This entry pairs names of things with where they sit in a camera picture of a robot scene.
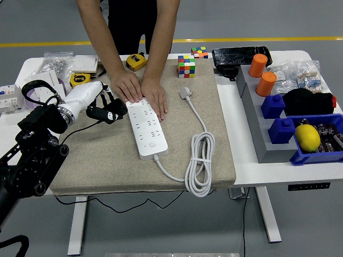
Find person's right hand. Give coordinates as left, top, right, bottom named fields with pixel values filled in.
left=109, top=71, right=144, bottom=103

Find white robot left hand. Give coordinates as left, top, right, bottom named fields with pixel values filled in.
left=63, top=80, right=119, bottom=125

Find person's left hand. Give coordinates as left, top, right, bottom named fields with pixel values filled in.
left=139, top=77, right=169, bottom=123

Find black plug with cord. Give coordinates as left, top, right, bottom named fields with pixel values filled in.
left=53, top=98, right=217, bottom=214

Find white power strip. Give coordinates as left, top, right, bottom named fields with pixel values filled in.
left=125, top=96, right=169, bottom=161

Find white socket panel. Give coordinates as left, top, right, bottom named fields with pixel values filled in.
left=34, top=85, right=67, bottom=104

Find large colourful puzzle cube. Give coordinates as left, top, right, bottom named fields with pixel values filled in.
left=177, top=55, right=196, bottom=79

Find clear bag of screws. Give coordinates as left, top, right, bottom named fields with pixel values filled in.
left=25, top=51, right=75, bottom=83

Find purple plate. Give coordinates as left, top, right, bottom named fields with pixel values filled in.
left=24, top=78, right=68, bottom=110

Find small colourful puzzle cube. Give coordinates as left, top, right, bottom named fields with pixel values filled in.
left=191, top=46, right=209, bottom=59

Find person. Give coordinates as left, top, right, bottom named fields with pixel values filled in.
left=107, top=0, right=173, bottom=56

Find white circuit breaker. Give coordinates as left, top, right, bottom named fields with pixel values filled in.
left=0, top=84, right=25, bottom=115

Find grey-brown mat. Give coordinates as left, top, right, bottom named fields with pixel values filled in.
left=49, top=58, right=237, bottom=196

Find black plastic-wrapped tray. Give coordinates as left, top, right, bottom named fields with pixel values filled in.
left=212, top=46, right=273, bottom=68

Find orange cylinder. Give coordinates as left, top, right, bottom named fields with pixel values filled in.
left=256, top=71, right=278, bottom=97
left=248, top=54, right=269, bottom=79

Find blue block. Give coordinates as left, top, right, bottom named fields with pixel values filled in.
left=268, top=117, right=296, bottom=145
left=260, top=94, right=286, bottom=120

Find grey stepped stand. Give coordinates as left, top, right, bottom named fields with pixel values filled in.
left=235, top=65, right=299, bottom=164

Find clear bag of small parts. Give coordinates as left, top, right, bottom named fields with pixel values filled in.
left=267, top=63, right=298, bottom=95

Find white table leg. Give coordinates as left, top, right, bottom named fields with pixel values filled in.
left=254, top=186, right=282, bottom=244
left=66, top=195, right=88, bottom=256

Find black cloth with red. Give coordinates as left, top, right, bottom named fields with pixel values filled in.
left=282, top=88, right=337, bottom=117

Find clear bag of resistors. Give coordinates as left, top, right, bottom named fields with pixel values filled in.
left=290, top=60, right=330, bottom=94

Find yellow lemon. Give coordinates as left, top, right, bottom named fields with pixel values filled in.
left=295, top=124, right=321, bottom=154

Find blue plastic bin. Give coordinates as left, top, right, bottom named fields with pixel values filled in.
left=289, top=113, right=343, bottom=167

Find dark electronic components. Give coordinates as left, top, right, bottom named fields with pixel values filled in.
left=299, top=118, right=343, bottom=154

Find black table control panel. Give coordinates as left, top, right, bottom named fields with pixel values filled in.
left=288, top=182, right=331, bottom=192

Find yellow tape measure with strap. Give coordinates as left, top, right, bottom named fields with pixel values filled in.
left=69, top=65, right=107, bottom=89

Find white power cable with plug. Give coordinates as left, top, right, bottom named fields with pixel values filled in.
left=152, top=86, right=217, bottom=198

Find white wall switch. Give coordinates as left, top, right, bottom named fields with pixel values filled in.
left=71, top=55, right=100, bottom=74

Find white switch panel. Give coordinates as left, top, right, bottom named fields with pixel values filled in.
left=31, top=69, right=61, bottom=90

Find grey under-table bracket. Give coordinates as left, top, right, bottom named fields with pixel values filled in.
left=228, top=187, right=250, bottom=200

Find black hanging cable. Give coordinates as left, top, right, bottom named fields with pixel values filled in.
left=242, top=187, right=251, bottom=257

